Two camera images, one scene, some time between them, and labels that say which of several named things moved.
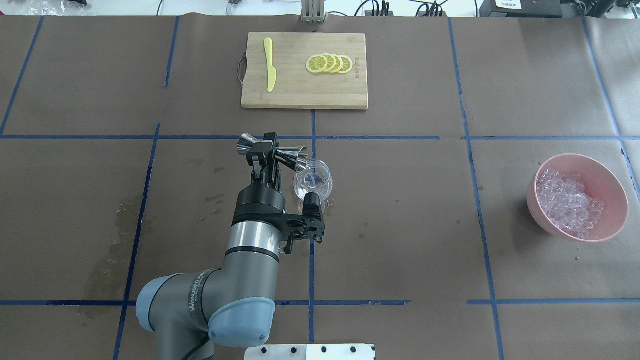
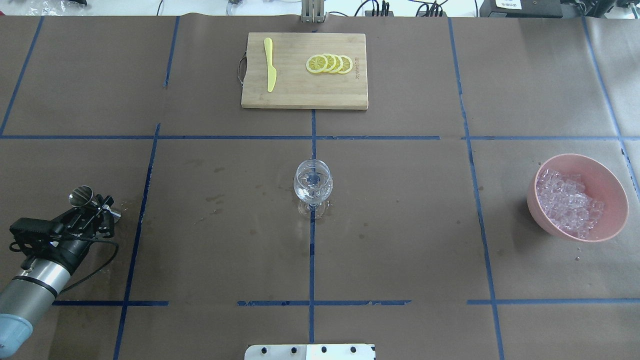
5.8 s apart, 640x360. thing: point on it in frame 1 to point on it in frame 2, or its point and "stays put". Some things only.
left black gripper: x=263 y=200 to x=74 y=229
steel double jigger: x=295 y=157 to x=82 y=195
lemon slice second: x=331 y=62 stays put
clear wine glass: x=316 y=177 stays put
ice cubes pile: x=565 y=198 stays put
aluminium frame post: x=312 y=11 stays put
